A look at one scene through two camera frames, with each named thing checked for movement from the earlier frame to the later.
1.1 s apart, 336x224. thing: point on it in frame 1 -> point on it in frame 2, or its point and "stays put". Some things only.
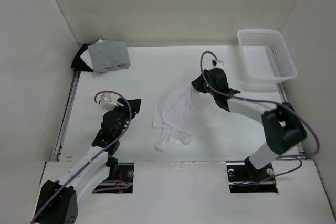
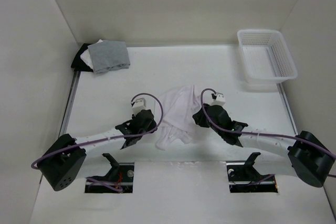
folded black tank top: [79, 64] stays put
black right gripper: [198, 83] -> [199, 119]
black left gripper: [135, 106] -> [151, 126]
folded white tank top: [86, 56] stays put
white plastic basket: [265, 57] stays put
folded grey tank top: [108, 55] stays put
